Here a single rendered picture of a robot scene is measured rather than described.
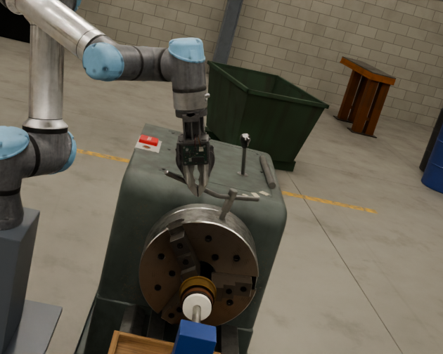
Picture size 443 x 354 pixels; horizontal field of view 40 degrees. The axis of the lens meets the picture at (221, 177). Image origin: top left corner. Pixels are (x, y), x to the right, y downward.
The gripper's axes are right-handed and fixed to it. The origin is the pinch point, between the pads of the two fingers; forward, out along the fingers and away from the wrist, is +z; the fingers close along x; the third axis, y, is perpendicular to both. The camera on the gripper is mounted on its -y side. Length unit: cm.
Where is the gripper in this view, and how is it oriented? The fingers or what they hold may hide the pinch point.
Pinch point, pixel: (197, 189)
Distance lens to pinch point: 142.5
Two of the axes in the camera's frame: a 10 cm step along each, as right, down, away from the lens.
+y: 0.1, 3.2, -9.5
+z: 0.6, 9.4, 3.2
